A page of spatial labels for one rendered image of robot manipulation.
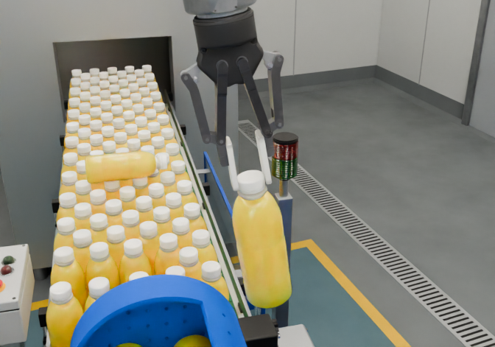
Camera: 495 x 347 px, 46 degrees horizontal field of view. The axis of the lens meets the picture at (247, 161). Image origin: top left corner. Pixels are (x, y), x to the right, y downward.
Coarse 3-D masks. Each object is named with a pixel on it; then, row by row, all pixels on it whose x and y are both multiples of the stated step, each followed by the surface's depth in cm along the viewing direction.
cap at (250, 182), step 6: (240, 174) 82; (246, 174) 81; (252, 174) 81; (258, 174) 81; (240, 180) 80; (246, 180) 79; (252, 180) 79; (258, 180) 79; (264, 180) 81; (240, 186) 80; (246, 186) 79; (252, 186) 79; (258, 186) 79; (264, 186) 81; (246, 192) 80; (252, 192) 80
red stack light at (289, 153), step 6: (276, 144) 138; (282, 144) 138; (294, 144) 138; (276, 150) 139; (282, 150) 138; (288, 150) 138; (294, 150) 139; (276, 156) 139; (282, 156) 139; (288, 156) 139; (294, 156) 139
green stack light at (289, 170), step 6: (276, 162) 140; (282, 162) 139; (288, 162) 139; (294, 162) 140; (276, 168) 141; (282, 168) 140; (288, 168) 140; (294, 168) 141; (276, 174) 141; (282, 174) 141; (288, 174) 141; (294, 174) 142
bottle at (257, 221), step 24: (240, 192) 81; (264, 192) 80; (240, 216) 81; (264, 216) 80; (240, 240) 82; (264, 240) 81; (240, 264) 86; (264, 264) 83; (288, 264) 86; (264, 288) 85; (288, 288) 87
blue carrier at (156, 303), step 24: (120, 288) 92; (144, 288) 91; (168, 288) 91; (192, 288) 93; (96, 312) 90; (120, 312) 88; (144, 312) 96; (168, 312) 97; (192, 312) 98; (216, 312) 90; (72, 336) 94; (96, 336) 96; (120, 336) 97; (144, 336) 98; (168, 336) 99; (216, 336) 84; (240, 336) 92
